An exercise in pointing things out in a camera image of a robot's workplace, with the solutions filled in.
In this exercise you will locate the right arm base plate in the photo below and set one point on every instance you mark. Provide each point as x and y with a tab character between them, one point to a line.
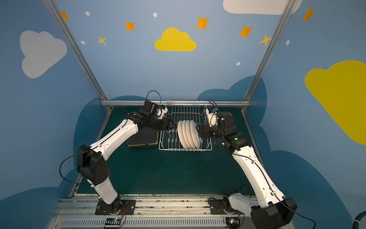
221	207

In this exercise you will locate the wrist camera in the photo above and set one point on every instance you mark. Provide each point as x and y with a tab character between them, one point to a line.
161	111
211	115

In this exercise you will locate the floral square plate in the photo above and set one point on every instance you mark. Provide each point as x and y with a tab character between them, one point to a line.
141	143
142	146

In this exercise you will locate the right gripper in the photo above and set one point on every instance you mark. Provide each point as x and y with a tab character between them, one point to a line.
204	130

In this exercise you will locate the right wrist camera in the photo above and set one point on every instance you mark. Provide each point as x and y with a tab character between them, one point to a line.
211	115

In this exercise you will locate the white wire dish rack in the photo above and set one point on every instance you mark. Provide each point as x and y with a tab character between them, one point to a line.
187	115

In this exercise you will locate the aluminium rail base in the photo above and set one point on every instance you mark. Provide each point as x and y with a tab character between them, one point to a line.
151	212

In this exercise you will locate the left controller board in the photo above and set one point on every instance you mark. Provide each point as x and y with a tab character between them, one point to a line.
113	223

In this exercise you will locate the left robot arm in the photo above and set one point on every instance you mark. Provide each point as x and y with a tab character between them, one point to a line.
92	160

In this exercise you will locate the right controller board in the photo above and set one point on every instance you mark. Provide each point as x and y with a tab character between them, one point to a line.
232	223

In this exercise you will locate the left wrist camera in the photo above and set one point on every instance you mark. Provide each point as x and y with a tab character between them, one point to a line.
161	111

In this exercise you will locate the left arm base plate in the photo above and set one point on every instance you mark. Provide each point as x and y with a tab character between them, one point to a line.
128	206

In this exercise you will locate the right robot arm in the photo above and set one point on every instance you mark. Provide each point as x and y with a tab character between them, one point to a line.
271	210

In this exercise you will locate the controller board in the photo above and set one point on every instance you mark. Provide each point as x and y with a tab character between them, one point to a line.
113	223
232	223

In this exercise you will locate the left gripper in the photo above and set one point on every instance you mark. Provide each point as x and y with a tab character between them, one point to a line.
167	123

